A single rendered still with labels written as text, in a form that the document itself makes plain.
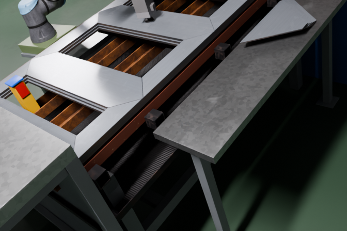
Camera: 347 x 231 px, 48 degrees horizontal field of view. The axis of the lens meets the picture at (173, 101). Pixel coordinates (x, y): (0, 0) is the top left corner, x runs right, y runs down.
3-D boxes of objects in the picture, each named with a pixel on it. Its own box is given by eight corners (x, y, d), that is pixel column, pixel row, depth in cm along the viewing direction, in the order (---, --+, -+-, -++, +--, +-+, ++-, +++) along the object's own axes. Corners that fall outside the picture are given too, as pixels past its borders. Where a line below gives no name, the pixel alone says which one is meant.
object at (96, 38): (195, -27, 260) (194, -31, 258) (44, 89, 195) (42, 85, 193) (173, -28, 272) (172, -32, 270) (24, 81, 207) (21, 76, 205)
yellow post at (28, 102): (44, 114, 173) (23, 80, 161) (35, 121, 170) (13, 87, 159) (38, 111, 176) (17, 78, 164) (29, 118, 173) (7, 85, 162)
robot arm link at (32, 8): (22, 25, 219) (11, 3, 212) (41, 14, 227) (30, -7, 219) (33, 27, 212) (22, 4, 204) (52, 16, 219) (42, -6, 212)
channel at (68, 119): (249, -26, 230) (248, -34, 227) (26, 170, 148) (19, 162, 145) (238, -27, 235) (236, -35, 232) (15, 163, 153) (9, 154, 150)
